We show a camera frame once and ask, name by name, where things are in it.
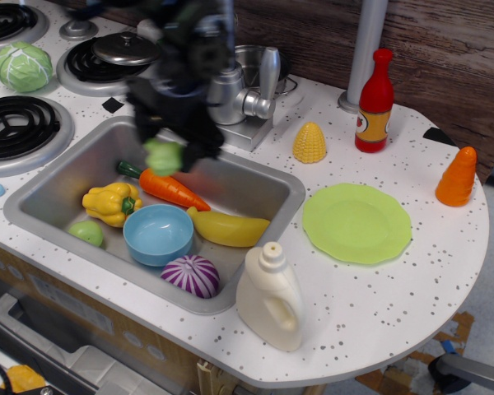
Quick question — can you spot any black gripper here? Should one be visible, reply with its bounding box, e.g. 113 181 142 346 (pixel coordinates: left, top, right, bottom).
126 77 225 173

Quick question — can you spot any green toy broccoli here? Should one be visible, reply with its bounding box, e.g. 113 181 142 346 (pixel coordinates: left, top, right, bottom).
143 139 184 177

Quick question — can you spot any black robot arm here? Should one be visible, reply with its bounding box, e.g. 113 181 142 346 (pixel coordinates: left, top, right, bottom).
68 1 234 176

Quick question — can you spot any blue plastic bowl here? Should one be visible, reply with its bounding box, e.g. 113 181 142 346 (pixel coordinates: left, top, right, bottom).
123 204 193 267

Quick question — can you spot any orange toy carrot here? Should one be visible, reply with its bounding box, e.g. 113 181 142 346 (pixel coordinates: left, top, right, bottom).
116 160 211 211

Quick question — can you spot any silver toy faucet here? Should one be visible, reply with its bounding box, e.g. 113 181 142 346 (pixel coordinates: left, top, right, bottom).
182 0 282 152

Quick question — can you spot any yellow toy bell pepper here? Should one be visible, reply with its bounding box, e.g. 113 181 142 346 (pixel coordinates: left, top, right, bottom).
82 182 142 228

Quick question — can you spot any silver pot lid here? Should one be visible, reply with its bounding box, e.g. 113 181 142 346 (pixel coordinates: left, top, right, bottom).
92 31 160 66

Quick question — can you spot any metal sink basin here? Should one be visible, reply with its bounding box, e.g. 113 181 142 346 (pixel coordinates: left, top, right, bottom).
3 116 305 314

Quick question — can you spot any silver metal pot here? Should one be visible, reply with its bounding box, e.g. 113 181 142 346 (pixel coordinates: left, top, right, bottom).
235 44 298 97

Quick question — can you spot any white round plastic lid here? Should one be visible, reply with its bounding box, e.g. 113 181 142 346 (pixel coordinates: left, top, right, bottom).
137 19 163 41

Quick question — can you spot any yellow toy banana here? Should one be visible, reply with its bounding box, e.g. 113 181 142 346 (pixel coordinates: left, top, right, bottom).
186 207 271 248

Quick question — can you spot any black stove burner rear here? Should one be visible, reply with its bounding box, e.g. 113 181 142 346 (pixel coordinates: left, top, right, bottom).
56 37 153 97

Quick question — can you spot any black stove burner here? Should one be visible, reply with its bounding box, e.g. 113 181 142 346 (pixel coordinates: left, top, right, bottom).
56 37 153 97
0 3 49 50
0 95 75 178

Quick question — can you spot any green toy apple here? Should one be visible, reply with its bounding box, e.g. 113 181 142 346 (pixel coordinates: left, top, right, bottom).
68 220 104 247

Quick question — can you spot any yellow toy corn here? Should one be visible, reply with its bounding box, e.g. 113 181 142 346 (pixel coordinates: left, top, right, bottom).
292 122 327 164

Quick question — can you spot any purple toy onion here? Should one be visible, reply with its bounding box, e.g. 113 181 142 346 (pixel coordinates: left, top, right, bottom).
161 254 221 299

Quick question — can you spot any silver stove knob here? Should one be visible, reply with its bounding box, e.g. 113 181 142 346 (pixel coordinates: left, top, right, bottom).
59 19 99 41

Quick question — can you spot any black stove burner front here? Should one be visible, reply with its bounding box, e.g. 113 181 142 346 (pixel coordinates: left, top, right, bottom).
0 95 75 178

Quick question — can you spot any green toy cabbage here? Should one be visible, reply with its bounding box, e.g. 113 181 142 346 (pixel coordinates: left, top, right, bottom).
0 41 54 93

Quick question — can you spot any cream plastic detergent bottle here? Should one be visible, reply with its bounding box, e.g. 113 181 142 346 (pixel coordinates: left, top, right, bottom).
235 242 305 351

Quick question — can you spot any light green plastic plate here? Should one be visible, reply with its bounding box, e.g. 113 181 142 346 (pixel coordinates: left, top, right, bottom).
302 184 412 265

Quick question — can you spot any black stove burner far left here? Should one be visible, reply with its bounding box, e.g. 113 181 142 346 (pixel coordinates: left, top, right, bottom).
0 3 49 50

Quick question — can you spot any red toy ketchup bottle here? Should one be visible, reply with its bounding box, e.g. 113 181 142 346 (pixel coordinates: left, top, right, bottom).
355 49 394 153

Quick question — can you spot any grey vertical pole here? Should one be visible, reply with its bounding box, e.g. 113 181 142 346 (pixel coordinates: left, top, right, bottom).
338 0 389 114

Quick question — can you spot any orange toy cone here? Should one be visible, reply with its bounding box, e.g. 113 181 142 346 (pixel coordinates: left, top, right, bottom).
435 146 478 207

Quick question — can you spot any yellow toy in oven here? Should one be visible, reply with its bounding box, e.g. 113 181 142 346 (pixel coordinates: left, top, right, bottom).
6 365 46 393

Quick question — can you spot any grey oven door handle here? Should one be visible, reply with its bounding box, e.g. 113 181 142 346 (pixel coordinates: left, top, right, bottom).
0 293 99 394

